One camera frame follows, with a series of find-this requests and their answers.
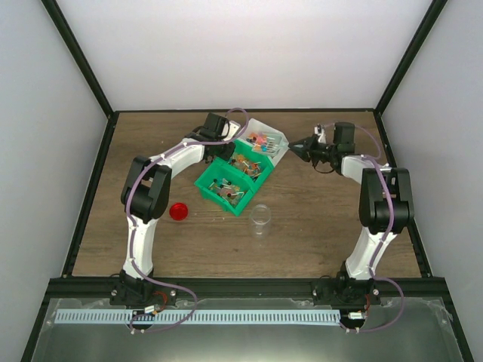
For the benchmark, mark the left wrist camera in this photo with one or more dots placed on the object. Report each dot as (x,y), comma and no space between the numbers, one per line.
(233,128)

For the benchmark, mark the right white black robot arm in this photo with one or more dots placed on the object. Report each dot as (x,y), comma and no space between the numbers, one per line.
(385,205)

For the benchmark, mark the light blue slotted cable duct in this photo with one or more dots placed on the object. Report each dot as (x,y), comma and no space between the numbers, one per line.
(201,317)

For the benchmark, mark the black frame post left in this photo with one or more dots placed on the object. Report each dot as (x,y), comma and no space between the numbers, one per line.
(55,13)

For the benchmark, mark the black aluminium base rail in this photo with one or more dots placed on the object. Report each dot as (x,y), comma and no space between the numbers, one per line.
(241,290)

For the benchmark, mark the red round lid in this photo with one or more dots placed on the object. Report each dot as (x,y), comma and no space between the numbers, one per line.
(178,211)

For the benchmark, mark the black frame post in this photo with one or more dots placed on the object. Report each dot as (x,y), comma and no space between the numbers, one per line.
(422,32)
(55,13)

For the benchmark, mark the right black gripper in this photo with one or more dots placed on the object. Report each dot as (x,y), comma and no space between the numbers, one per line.
(306,152)

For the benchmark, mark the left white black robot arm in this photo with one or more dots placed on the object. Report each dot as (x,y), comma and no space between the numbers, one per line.
(145,198)

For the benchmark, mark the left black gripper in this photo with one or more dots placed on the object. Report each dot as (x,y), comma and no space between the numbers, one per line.
(226,154)

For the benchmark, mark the clear plastic cup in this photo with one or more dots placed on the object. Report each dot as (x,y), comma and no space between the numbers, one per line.
(260,220)

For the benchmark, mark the black frame post right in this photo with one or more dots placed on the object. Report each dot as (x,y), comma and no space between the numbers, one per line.
(422,32)

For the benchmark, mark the light blue slotted scoop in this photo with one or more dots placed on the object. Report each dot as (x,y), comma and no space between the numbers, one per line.
(281,142)

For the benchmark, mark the white candy bin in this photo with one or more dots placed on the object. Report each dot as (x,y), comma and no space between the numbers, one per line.
(262,139)

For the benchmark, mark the green candy bin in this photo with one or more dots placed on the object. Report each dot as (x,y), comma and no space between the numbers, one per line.
(226,186)
(251,166)

